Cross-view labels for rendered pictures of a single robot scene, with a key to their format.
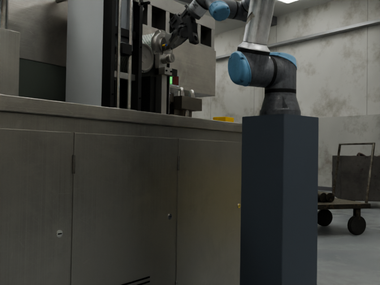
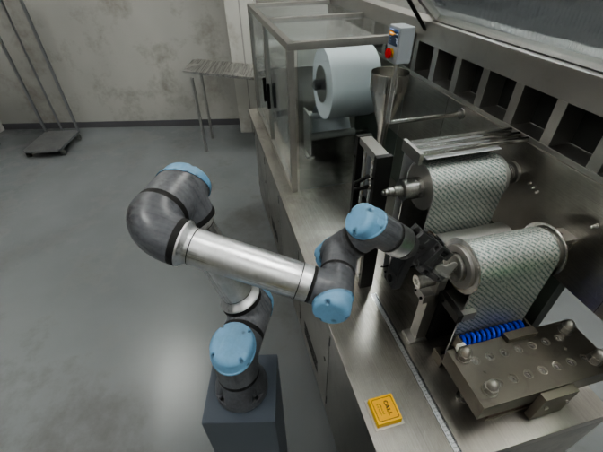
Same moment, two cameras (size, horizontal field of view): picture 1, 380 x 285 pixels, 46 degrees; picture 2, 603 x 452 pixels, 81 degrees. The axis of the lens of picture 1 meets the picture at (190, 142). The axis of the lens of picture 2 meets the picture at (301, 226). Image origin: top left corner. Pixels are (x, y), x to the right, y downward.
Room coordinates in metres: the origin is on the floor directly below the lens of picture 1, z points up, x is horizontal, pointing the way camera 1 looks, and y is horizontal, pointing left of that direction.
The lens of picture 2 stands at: (2.12, -0.61, 1.91)
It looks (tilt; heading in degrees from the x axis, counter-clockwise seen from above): 39 degrees down; 128
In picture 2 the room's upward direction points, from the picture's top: 1 degrees counter-clockwise
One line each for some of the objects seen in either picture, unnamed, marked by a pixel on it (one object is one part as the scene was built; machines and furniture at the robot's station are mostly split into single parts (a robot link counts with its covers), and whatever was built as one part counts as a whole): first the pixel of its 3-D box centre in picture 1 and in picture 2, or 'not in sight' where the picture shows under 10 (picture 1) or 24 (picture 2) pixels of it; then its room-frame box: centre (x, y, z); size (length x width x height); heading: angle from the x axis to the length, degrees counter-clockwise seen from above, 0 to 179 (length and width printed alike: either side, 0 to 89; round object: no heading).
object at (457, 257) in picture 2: (164, 45); (456, 266); (2.04, 0.13, 1.25); 0.07 x 0.02 x 0.07; 142
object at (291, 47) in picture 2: not in sight; (311, 82); (0.85, 1.12, 1.25); 1.19 x 0.57 x 0.70; 142
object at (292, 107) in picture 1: (280, 103); (240, 378); (1.67, -0.33, 0.95); 0.15 x 0.15 x 0.10
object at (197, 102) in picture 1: (161, 105); (526, 365); (2.29, 0.15, 1.00); 0.40 x 0.16 x 0.06; 52
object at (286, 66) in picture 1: (279, 72); (235, 352); (1.66, -0.33, 1.07); 0.13 x 0.12 x 0.14; 117
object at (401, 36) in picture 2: not in sight; (397, 44); (1.63, 0.49, 1.66); 0.07 x 0.07 x 0.10; 54
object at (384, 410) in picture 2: (223, 120); (384, 410); (2.03, -0.15, 0.91); 0.07 x 0.07 x 0.02; 52
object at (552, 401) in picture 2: not in sight; (551, 403); (2.37, 0.10, 0.97); 0.10 x 0.03 x 0.11; 52
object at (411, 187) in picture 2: not in sight; (410, 188); (1.84, 0.27, 1.34); 0.06 x 0.06 x 0.06; 52
